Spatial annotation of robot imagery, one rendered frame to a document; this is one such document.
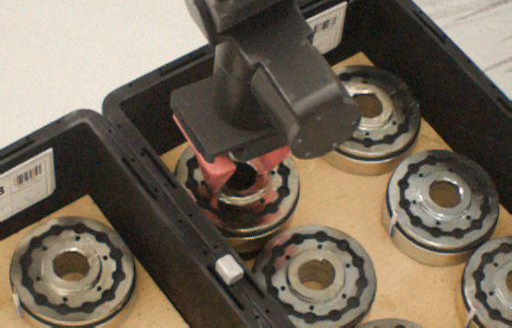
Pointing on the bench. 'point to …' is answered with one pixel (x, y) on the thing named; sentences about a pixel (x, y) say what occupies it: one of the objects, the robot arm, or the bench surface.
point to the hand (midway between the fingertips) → (238, 170)
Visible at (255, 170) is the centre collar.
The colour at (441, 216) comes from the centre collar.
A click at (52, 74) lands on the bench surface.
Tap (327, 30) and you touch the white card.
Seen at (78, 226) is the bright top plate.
